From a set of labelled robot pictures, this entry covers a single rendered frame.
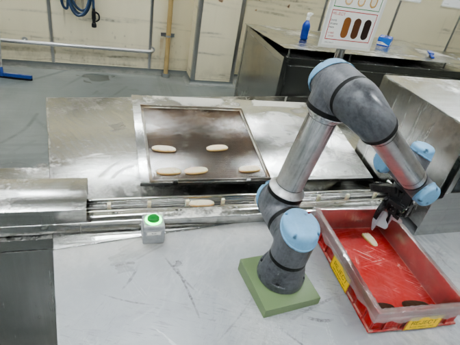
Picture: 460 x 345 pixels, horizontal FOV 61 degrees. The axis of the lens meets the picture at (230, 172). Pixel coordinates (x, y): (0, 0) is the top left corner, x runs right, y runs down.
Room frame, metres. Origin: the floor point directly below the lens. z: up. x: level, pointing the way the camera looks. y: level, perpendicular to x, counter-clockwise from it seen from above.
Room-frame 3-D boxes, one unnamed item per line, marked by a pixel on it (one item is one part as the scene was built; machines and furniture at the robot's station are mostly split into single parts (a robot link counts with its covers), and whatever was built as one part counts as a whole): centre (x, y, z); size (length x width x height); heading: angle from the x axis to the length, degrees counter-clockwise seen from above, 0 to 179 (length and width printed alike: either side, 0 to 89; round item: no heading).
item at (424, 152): (1.16, -0.60, 1.21); 0.09 x 0.08 x 0.11; 113
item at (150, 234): (0.98, 0.22, 0.84); 0.08 x 0.08 x 0.11; 21
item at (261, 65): (3.88, -0.95, 0.51); 1.93 x 1.05 x 1.02; 111
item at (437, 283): (1.01, -0.56, 0.88); 0.49 x 0.34 x 0.10; 18
